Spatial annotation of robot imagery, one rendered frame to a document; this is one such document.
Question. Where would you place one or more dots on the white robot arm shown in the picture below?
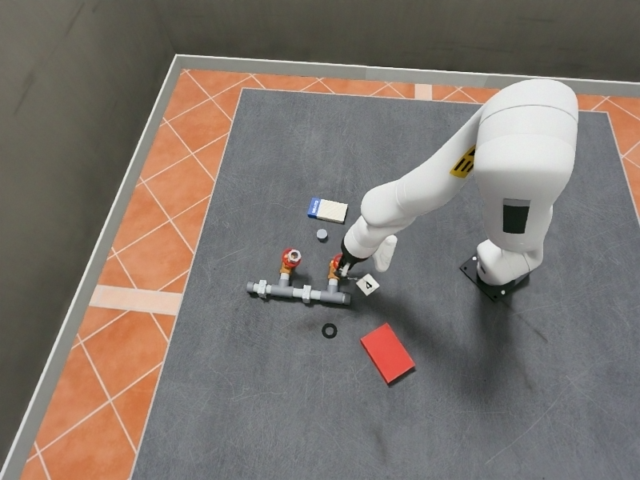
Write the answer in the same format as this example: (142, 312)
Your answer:
(520, 146)

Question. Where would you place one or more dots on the red flat rectangular pad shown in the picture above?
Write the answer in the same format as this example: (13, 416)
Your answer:
(387, 353)

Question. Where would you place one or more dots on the dark grey rubber ring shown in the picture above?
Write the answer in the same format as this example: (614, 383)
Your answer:
(324, 330)

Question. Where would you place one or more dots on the grey hexagonal nut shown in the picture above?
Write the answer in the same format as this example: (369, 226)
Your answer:
(294, 252)

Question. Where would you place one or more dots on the grey pipe tee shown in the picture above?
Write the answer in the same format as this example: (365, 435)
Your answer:
(282, 289)

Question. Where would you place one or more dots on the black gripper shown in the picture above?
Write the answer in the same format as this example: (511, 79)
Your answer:
(347, 261)

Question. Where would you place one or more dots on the white tag on silver chain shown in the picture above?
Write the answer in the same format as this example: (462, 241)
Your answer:
(368, 284)

